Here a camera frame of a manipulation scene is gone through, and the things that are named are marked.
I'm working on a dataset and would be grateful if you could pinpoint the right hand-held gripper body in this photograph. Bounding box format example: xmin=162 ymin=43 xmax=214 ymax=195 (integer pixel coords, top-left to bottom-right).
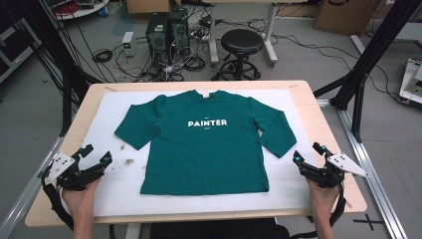
xmin=299 ymin=152 xmax=368 ymax=189

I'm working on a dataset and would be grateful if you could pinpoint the round white table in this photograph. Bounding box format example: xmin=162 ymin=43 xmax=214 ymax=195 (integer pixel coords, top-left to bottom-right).
xmin=49 ymin=0 xmax=110 ymax=21

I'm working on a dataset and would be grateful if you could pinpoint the person's dark clothing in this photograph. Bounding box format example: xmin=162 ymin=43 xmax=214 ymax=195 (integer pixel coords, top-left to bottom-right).
xmin=148 ymin=217 xmax=291 ymax=239

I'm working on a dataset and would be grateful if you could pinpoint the small white device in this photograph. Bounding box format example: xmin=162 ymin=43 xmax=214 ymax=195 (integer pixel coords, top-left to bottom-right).
xmin=121 ymin=31 xmax=135 ymax=56

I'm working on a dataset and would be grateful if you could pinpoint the green t-shirt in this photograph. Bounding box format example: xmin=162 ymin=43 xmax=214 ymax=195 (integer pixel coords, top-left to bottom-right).
xmin=113 ymin=89 xmax=298 ymax=196

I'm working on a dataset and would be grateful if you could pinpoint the black computer tower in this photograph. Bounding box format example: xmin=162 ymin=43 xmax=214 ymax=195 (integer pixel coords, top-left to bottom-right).
xmin=168 ymin=8 xmax=191 ymax=57
xmin=145 ymin=13 xmax=171 ymax=65

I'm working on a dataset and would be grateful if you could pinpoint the person's left hand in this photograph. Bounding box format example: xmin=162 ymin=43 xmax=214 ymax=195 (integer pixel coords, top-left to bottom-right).
xmin=61 ymin=177 xmax=103 ymax=217

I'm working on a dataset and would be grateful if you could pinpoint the flat cardboard box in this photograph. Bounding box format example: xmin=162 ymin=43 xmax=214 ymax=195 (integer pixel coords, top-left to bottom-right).
xmin=125 ymin=0 xmax=182 ymax=15

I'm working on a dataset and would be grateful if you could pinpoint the black round stool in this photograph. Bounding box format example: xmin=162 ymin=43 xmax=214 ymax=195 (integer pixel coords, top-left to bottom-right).
xmin=211 ymin=28 xmax=266 ymax=82

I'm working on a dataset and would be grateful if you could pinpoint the left hand-held gripper cable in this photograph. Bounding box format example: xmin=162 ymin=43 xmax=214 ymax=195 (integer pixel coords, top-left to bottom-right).
xmin=40 ymin=174 xmax=75 ymax=231

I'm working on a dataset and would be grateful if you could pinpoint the large cardboard box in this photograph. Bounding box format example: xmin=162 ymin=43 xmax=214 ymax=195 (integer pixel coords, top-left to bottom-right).
xmin=314 ymin=0 xmax=383 ymax=36

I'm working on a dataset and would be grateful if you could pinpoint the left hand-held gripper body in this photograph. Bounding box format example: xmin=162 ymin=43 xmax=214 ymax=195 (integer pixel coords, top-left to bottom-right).
xmin=45 ymin=151 xmax=107 ymax=192

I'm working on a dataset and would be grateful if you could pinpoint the aluminium rail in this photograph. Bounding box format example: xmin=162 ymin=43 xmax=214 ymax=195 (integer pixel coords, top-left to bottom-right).
xmin=316 ymin=99 xmax=408 ymax=239
xmin=0 ymin=135 xmax=65 ymax=239

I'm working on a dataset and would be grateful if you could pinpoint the person's right hand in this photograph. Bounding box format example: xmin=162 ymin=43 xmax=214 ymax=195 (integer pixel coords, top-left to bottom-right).
xmin=306 ymin=178 xmax=340 ymax=214

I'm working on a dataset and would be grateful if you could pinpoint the white machine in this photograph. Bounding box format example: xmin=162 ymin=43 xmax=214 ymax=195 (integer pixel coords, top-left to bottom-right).
xmin=398 ymin=58 xmax=422 ymax=106

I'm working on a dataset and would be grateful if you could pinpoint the white desk frame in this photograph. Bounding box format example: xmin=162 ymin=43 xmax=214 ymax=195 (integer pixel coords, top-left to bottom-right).
xmin=208 ymin=0 xmax=280 ymax=68

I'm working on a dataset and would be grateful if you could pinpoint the white mat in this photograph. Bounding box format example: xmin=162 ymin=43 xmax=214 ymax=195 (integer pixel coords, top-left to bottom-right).
xmin=61 ymin=89 xmax=332 ymax=218

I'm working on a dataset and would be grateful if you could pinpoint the black metal frame post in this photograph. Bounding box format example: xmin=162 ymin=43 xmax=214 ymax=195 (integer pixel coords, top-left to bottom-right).
xmin=0 ymin=0 xmax=105 ymax=137
xmin=313 ymin=0 xmax=422 ymax=143

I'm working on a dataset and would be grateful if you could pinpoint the coiled black cable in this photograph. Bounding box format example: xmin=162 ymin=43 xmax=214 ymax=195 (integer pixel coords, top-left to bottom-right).
xmin=92 ymin=48 xmax=114 ymax=65

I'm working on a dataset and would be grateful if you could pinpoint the right hand-held gripper cable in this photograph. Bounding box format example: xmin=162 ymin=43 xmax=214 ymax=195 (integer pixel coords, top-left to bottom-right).
xmin=328 ymin=181 xmax=348 ymax=229

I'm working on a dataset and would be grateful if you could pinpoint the white table leg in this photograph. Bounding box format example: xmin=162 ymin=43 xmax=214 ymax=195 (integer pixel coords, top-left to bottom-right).
xmin=124 ymin=222 xmax=142 ymax=239

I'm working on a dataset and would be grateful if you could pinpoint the hand-held gripper cable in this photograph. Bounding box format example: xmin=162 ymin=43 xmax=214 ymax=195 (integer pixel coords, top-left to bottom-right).
xmin=40 ymin=174 xmax=75 ymax=231
xmin=328 ymin=181 xmax=348 ymax=229

